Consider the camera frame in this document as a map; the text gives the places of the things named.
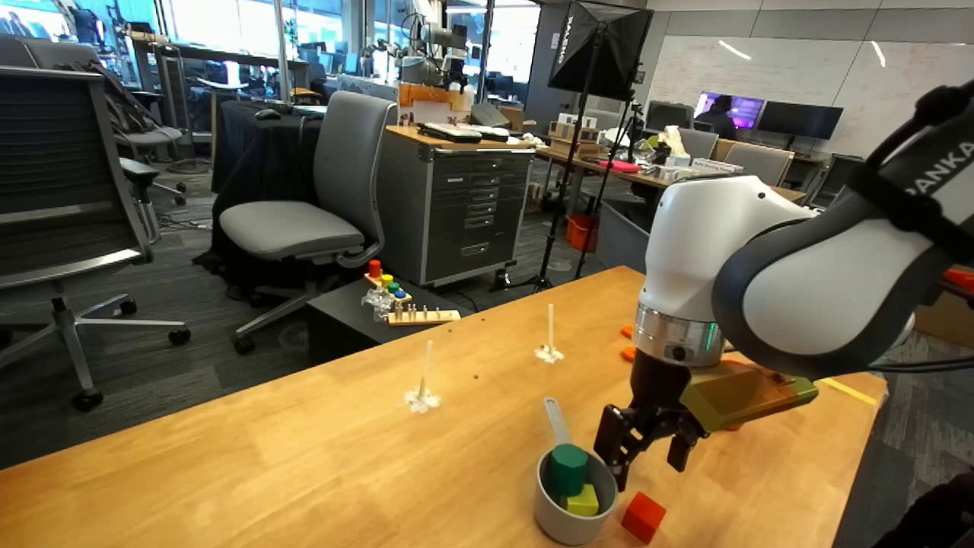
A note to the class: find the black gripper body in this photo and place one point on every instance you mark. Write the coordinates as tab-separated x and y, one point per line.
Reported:
654	398

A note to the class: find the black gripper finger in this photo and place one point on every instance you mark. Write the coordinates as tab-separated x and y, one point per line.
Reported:
683	448
613	451

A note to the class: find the green block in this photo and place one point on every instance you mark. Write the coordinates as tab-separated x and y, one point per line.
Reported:
566	468

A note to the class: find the yellow block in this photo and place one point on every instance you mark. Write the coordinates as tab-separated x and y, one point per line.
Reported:
583	501

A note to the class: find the orange cube block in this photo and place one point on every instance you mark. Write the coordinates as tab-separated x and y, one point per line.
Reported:
644	519

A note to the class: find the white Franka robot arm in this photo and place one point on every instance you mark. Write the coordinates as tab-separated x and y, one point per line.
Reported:
811	293

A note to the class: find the grey measuring cup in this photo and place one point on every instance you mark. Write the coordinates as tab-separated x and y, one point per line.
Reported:
557	521

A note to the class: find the white upright stick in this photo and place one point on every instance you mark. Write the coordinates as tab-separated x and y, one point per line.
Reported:
548	353

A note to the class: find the yellow tape strip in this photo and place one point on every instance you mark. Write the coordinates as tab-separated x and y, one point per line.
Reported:
851	390

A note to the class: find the orange bucket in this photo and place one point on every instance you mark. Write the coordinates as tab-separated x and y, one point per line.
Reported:
578	233

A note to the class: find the clear peg stand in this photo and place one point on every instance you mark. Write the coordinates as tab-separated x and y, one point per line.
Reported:
421	398

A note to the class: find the black light stand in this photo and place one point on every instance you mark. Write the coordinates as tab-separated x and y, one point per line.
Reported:
583	154

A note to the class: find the colourful wooden toy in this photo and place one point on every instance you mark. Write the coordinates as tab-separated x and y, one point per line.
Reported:
391	293

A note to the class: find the grey drawer cabinet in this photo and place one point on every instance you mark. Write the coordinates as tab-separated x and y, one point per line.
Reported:
457	215

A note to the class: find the cardboard box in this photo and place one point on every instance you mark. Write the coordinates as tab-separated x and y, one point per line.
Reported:
947	324

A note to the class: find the purple lit monitor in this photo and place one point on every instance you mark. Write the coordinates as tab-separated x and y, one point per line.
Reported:
732	111

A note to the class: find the black low box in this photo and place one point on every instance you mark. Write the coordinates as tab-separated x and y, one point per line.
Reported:
338	320

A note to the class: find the dark wide monitor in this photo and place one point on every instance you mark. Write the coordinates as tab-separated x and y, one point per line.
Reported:
800	119

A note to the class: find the red box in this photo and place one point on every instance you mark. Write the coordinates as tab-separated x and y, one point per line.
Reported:
960	281

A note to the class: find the black softbox light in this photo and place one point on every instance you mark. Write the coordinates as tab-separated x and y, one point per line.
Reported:
611	54

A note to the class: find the orange box on cabinet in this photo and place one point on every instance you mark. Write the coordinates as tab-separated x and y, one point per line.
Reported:
429	100

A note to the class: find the grey office chair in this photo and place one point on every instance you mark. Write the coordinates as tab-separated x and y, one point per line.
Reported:
292	229

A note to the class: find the black draped table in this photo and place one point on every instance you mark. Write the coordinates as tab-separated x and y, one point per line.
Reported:
259	154

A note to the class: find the dark office chair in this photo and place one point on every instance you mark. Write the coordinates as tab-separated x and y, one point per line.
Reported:
153	139

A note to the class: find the black mesh office chair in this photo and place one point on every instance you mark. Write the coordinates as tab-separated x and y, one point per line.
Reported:
61	154

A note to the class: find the yellow-green wrist camera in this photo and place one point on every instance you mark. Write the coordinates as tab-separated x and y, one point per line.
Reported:
747	396

